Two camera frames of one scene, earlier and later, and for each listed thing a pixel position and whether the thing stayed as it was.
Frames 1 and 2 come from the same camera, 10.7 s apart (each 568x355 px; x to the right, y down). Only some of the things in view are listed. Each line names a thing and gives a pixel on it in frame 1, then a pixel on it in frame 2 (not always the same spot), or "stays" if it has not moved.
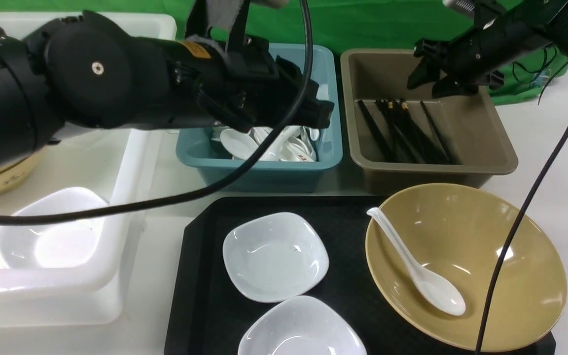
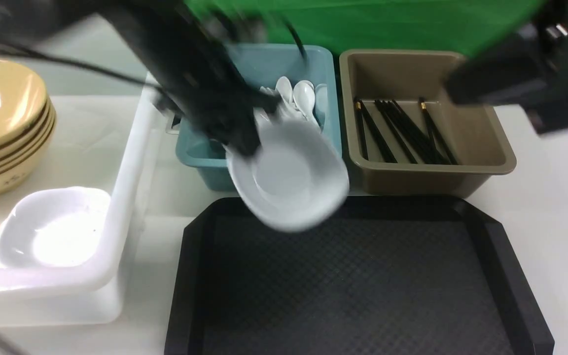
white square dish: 270,257 → 295,179
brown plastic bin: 401,139 stays
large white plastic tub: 120,164 stays
